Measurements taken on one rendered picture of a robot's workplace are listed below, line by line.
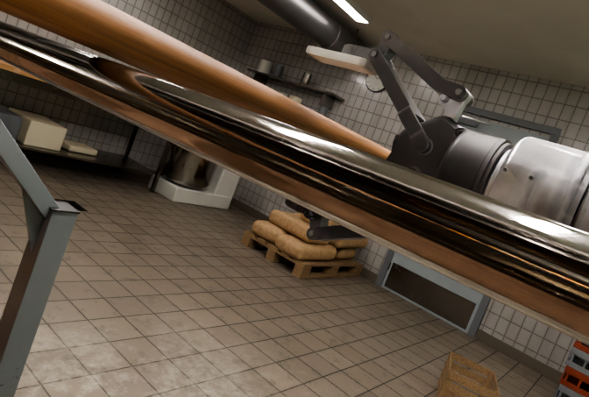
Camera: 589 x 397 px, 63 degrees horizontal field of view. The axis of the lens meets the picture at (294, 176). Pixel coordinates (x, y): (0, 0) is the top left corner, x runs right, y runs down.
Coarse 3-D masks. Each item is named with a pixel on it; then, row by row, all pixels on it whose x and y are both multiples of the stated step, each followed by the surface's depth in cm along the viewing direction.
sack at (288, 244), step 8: (280, 240) 452; (288, 240) 448; (296, 240) 452; (280, 248) 451; (288, 248) 444; (296, 248) 439; (304, 248) 440; (312, 248) 449; (320, 248) 460; (328, 248) 470; (296, 256) 438; (304, 256) 440; (312, 256) 450; (320, 256) 460; (328, 256) 470
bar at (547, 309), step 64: (64, 64) 30; (0, 128) 61; (192, 128) 22; (256, 128) 20; (320, 192) 18; (384, 192) 16; (448, 192) 16; (448, 256) 15; (512, 256) 14; (576, 256) 13; (576, 320) 13; (0, 384) 72
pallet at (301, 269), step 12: (252, 240) 482; (264, 240) 468; (276, 252) 456; (300, 264) 439; (312, 264) 447; (324, 264) 466; (336, 264) 484; (348, 264) 506; (360, 264) 530; (300, 276) 437; (312, 276) 454; (324, 276) 473; (336, 276) 491; (348, 276) 513
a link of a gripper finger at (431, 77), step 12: (384, 36) 43; (396, 36) 42; (396, 48) 42; (408, 48) 41; (408, 60) 41; (420, 60) 40; (420, 72) 40; (432, 72) 40; (432, 84) 39; (444, 84) 39; (456, 84) 38; (456, 96) 38
